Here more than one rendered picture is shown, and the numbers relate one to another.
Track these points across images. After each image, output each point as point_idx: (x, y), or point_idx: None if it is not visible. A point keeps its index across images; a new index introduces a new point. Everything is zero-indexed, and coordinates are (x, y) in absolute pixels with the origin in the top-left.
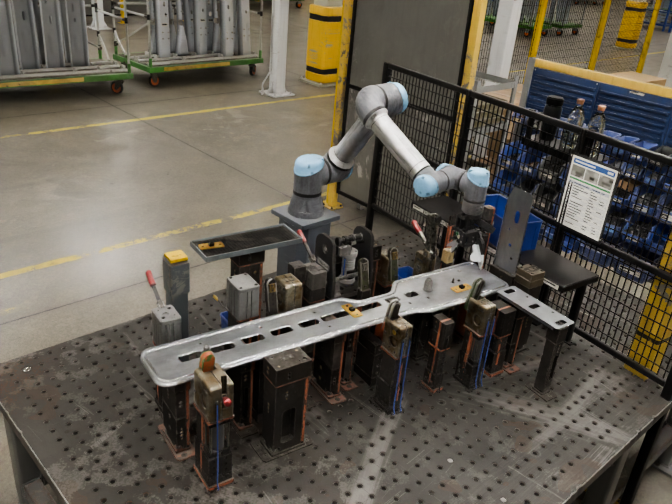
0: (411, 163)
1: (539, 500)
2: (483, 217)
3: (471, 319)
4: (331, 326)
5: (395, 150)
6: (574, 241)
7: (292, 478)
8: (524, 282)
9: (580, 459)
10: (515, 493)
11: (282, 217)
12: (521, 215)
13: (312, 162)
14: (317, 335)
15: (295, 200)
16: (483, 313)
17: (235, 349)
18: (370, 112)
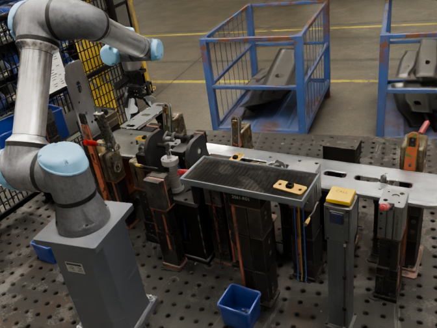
0: (142, 38)
1: (270, 136)
2: (49, 121)
3: (179, 132)
4: (269, 156)
5: (132, 37)
6: (53, 102)
7: (362, 198)
8: (115, 121)
9: (224, 135)
10: (273, 142)
11: (111, 232)
12: (81, 82)
13: (71, 146)
14: (289, 155)
15: (96, 204)
16: (183, 118)
17: (359, 172)
18: (105, 14)
